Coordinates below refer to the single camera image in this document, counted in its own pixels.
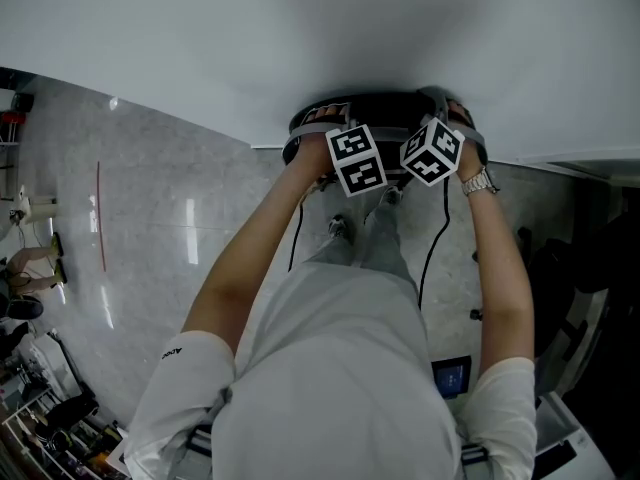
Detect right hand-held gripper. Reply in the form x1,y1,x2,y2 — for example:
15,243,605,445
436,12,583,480
399,116,466,188

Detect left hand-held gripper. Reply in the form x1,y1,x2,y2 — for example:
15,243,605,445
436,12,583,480
324,123,389,198

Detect black folding chair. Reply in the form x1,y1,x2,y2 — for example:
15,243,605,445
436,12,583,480
280,86,490,192

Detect person's left forearm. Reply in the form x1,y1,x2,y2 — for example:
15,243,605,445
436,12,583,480
189,137,335,319

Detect person's right forearm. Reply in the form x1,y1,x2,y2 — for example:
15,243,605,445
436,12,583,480
453,157,536,329

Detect black office chair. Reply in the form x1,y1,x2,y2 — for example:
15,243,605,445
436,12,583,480
469,212,640,409

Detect person's right hand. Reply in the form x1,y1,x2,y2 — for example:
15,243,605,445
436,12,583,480
446,98,475,129

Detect person's left hand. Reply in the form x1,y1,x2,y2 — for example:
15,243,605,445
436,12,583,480
303,106,347,125

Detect silver wristwatch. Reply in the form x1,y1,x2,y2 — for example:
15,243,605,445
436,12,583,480
460,166,501,198

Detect person's left grey sneaker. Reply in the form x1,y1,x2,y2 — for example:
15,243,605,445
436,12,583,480
327,214,353,242

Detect person's grey trousers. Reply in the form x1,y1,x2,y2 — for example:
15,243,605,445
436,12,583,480
304,202,419,289

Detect person's white t-shirt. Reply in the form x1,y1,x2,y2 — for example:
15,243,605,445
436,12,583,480
123,262,539,480

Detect black device with blue screen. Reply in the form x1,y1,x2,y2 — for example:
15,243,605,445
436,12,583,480
431,355,473,400

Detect white curved desk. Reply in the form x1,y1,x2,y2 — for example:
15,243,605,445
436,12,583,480
534,392,619,480

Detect beige trash bin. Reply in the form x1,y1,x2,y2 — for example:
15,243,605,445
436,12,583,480
18,185,59,225

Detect white storage shelf unit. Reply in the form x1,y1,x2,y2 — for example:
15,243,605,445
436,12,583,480
0,387,131,480

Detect grey striped harness strap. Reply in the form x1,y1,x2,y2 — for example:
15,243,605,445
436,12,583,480
459,442,489,480
187,425,216,480

